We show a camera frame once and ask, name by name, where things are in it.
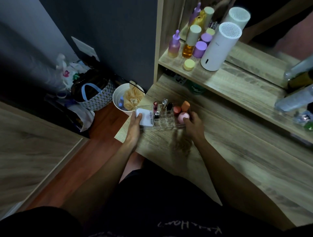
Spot person's left hand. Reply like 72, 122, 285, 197
125, 113, 143, 147

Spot person's right hand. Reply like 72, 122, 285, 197
183, 111, 206, 145

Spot clear acrylic makeup organizer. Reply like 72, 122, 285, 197
136, 104, 193, 130

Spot person's right forearm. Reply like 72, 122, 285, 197
196, 138, 297, 231

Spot person's left forearm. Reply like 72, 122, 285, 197
61, 143, 138, 225

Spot white compact box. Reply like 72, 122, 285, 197
135, 108, 154, 127

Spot pink makeup sponge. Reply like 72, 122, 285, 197
177, 112, 190, 124

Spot crumpled orange mesh wrap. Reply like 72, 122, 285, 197
123, 85, 145, 111

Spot white waste bin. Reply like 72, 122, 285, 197
112, 83, 146, 117

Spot green jar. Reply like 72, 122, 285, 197
188, 79, 206, 95

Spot person's left leg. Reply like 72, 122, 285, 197
119, 151, 146, 183

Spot patterned tote bag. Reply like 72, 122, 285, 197
71, 70, 116, 112

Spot yellow lid jar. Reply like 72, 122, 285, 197
183, 59, 196, 71

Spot wooden shelf unit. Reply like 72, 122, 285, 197
153, 0, 313, 145

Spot white cloth bag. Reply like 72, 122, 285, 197
45, 95, 95, 132

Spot purple jar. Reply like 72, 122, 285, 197
192, 41, 208, 59

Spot purple dropper bottle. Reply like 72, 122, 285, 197
167, 29, 181, 59

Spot white cylindrical humidifier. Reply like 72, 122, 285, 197
200, 22, 243, 72

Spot amber bottle cream cap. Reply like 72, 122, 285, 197
182, 24, 202, 59

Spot black shorts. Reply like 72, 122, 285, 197
98, 158, 222, 235

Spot white plastic bags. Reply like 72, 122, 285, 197
55, 53, 91, 89

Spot large clear plastic bottle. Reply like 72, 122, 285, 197
274, 84, 313, 113

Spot small clear cosmetic container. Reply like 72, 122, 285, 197
293, 109, 313, 132

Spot wooden furniture panel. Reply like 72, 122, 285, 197
0, 101, 90, 220

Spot dark gold bottle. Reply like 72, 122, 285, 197
287, 70, 313, 91

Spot vanity mirror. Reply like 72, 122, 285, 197
179, 0, 313, 90

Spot black printed shirt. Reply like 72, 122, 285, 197
0, 206, 313, 237

